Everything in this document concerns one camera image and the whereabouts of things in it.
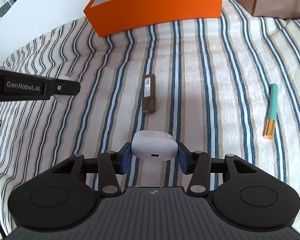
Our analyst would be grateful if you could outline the small white object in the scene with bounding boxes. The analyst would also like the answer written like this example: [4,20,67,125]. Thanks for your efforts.
[52,75,71,103]

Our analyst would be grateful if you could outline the brown rectangular box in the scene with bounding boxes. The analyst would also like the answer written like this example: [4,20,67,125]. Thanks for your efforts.
[142,74,156,114]

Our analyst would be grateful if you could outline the white earbuds case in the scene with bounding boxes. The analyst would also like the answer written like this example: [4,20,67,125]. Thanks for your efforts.
[132,131,178,161]

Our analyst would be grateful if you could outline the teal gold lipstick tube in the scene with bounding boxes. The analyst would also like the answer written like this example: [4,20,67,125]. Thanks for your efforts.
[263,83,278,140]

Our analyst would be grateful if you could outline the orange storage box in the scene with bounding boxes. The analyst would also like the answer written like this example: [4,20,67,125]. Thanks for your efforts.
[84,0,222,37]

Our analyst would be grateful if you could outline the striped blanket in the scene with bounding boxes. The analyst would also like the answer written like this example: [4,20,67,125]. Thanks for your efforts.
[0,0,300,233]

